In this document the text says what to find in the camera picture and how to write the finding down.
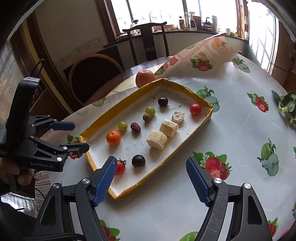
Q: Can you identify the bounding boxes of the brown longan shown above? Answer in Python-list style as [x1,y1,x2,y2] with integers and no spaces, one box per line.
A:
[142,113,152,123]

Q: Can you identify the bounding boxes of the dark cherry far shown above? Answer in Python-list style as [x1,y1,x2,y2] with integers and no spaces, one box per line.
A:
[158,96,169,107]

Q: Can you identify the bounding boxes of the white thermos bottle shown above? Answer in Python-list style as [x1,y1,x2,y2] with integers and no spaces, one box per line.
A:
[212,16,218,33]

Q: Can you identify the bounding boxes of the bok choy greens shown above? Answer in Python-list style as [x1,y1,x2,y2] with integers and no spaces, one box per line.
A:
[271,90,296,127]

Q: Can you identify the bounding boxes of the white spray bottle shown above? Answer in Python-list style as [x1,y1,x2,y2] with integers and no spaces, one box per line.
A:
[189,11,197,31]

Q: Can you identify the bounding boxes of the dark cherry near gripper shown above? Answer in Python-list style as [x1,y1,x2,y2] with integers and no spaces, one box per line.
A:
[132,154,146,167]

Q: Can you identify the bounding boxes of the kettle on windowsill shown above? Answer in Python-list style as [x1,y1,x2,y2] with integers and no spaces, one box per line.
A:
[202,17,213,32]

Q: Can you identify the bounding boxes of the person left hand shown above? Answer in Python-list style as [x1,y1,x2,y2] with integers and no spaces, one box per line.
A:
[0,158,35,186]

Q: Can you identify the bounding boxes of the dried red jujube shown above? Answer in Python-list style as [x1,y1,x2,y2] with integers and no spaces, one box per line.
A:
[130,122,141,133]

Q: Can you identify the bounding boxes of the beige cake chunk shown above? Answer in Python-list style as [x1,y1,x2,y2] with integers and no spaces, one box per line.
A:
[171,111,185,124]

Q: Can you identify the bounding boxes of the shallow tray with yellow tape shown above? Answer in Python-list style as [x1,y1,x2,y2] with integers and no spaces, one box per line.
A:
[80,78,213,200]

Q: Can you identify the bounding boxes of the pale cake block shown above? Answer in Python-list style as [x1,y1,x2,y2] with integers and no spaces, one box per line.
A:
[147,130,168,150]
[159,119,179,138]

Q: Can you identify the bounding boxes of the round wicker chair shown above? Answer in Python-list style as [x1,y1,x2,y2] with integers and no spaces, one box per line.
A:
[69,53,123,104]

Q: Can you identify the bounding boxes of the pale cake block near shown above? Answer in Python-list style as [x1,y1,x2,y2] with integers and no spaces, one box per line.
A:
[147,130,168,150]

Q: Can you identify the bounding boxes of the pale cake block middle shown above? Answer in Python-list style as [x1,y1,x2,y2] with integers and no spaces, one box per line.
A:
[159,119,179,138]

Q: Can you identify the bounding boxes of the red apple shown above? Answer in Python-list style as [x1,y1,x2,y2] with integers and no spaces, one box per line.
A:
[135,70,156,88]

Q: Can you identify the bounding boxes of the green grape in tray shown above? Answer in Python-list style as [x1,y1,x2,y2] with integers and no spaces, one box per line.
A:
[145,106,156,117]

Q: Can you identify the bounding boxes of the small tangerine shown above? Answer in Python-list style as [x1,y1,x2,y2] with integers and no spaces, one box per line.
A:
[106,130,121,146]

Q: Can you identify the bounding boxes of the green grape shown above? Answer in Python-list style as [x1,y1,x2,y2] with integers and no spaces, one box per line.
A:
[145,106,156,117]
[117,121,128,132]

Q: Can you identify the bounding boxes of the dark wooden chair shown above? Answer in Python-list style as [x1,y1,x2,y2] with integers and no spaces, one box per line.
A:
[122,22,170,65]

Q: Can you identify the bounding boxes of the red cherry tomato with stem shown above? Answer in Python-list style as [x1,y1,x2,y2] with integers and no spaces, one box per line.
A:
[115,159,126,175]

